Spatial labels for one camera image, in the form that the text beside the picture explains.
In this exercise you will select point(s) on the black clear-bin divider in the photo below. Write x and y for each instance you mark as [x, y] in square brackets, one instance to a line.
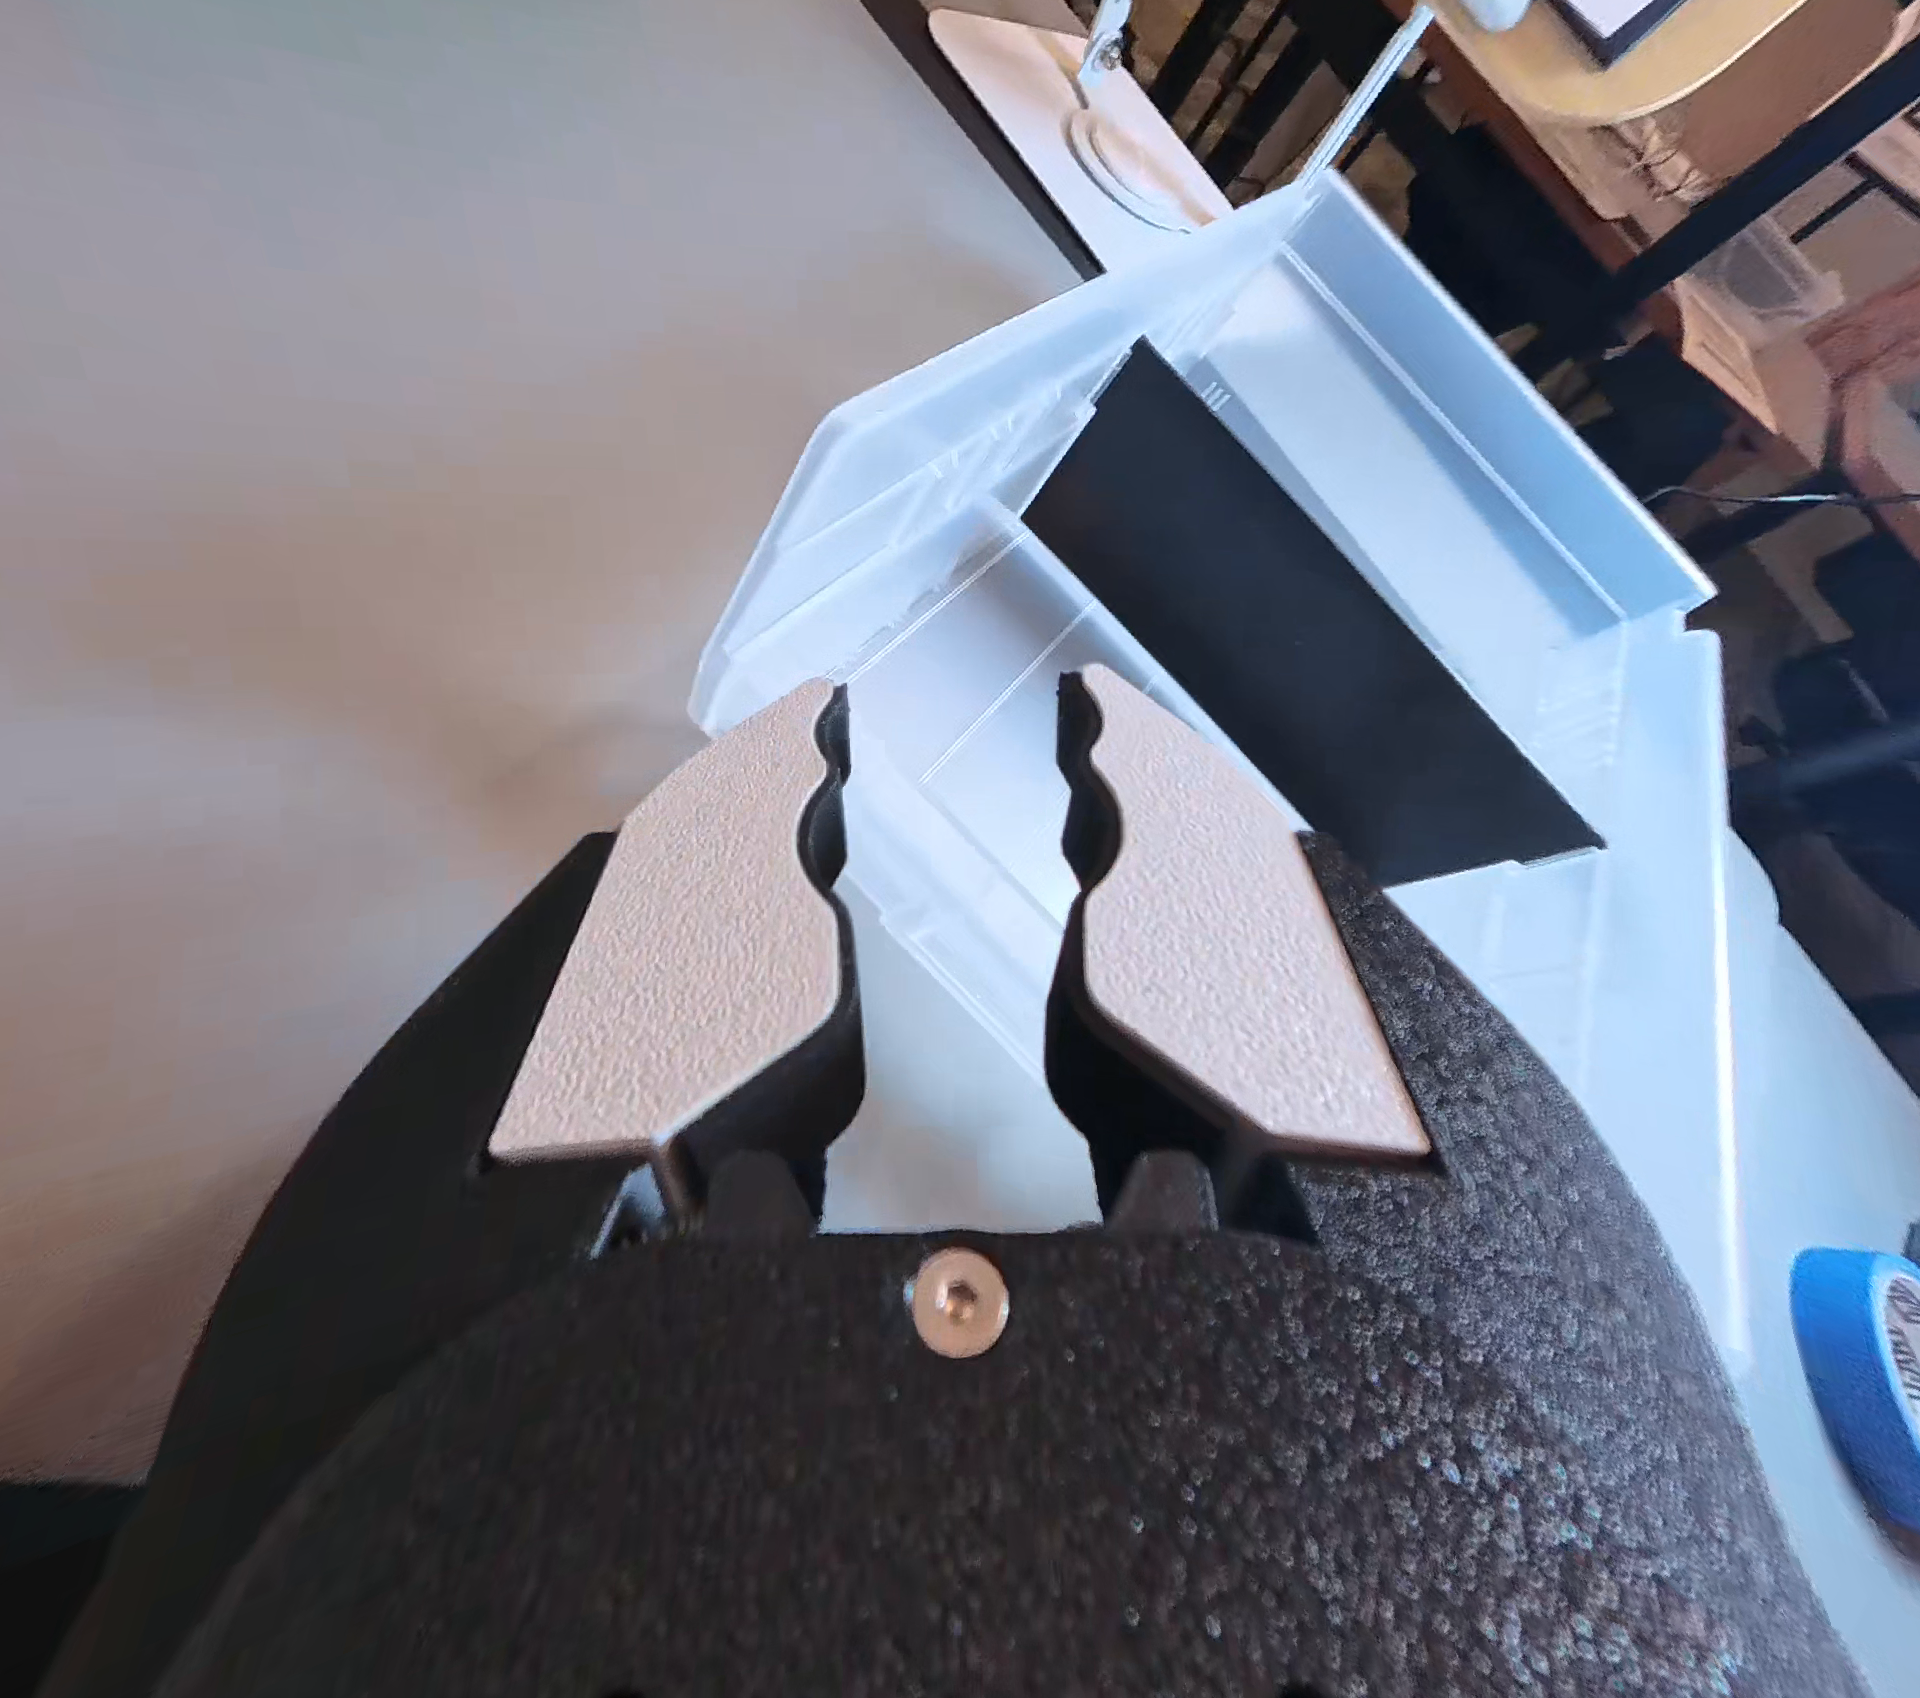
[1293, 619]

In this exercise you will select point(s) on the blue masking tape roll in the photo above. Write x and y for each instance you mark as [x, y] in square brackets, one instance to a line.
[1852, 1354]

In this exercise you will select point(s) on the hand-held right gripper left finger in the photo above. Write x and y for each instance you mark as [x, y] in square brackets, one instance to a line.
[690, 945]

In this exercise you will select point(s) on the clear plastic bin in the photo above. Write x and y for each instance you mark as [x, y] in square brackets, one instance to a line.
[1442, 424]

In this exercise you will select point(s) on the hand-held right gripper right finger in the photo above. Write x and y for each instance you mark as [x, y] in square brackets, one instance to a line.
[1214, 962]

